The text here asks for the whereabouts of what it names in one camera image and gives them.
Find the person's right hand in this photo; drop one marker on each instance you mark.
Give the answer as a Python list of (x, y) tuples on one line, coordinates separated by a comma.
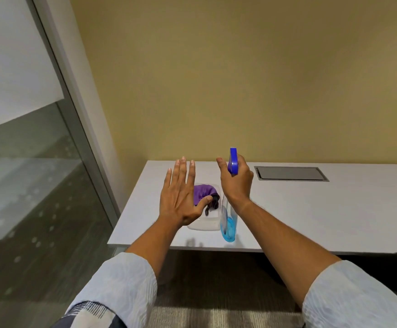
[(236, 187)]

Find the person's left hand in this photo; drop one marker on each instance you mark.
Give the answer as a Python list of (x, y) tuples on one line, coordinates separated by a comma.
[(176, 201)]

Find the person's right thumb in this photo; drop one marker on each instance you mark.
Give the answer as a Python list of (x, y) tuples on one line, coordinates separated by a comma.
[(222, 167)]

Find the person's left thumb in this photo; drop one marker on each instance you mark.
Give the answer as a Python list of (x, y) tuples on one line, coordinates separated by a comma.
[(203, 203)]

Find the person's left middle finger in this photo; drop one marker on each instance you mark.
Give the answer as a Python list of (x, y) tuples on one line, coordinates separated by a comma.
[(183, 170)]

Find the person's left little finger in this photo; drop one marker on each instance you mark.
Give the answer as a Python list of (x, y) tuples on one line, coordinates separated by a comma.
[(167, 179)]

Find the clear spray bottle blue trigger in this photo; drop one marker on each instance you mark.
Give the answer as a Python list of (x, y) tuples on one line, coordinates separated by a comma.
[(229, 225)]

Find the person's left forearm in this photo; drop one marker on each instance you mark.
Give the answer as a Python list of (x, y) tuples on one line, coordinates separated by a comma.
[(140, 263)]

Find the person's right forearm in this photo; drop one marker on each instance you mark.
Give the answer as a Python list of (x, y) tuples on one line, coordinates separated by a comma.
[(297, 256)]

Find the black cloth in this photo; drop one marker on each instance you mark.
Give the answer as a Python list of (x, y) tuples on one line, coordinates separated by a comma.
[(215, 203)]

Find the purple cloth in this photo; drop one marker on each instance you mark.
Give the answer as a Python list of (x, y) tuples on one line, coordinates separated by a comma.
[(203, 191)]

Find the clear plastic container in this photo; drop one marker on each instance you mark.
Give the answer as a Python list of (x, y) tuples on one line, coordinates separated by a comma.
[(207, 222)]

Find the glass partition panel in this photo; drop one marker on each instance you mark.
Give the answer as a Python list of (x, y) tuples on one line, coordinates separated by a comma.
[(21, 167)]

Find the dark patterned garment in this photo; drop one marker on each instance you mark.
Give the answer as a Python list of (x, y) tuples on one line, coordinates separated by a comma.
[(85, 315)]

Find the grey metal partition frame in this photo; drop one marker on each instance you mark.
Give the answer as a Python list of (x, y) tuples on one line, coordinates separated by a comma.
[(82, 126)]

